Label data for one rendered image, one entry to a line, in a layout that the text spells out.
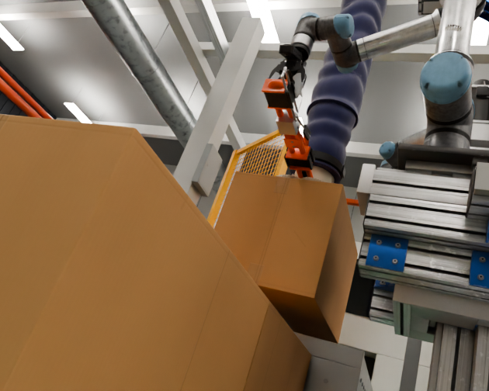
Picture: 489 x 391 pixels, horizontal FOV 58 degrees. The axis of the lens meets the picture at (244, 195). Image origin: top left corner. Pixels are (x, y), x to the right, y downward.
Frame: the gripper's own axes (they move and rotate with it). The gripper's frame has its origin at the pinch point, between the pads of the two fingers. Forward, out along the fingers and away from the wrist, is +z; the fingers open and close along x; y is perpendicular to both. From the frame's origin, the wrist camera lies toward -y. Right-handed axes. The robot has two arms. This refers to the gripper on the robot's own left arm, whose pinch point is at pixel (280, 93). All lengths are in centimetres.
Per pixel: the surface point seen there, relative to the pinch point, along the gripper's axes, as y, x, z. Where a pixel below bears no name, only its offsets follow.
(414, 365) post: 111, -50, 50
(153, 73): 394, 438, -364
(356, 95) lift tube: 55, -9, -49
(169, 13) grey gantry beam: 124, 188, -188
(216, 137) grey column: 128, 97, -66
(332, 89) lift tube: 49, 1, -46
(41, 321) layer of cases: -71, -21, 86
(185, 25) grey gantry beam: 142, 182, -193
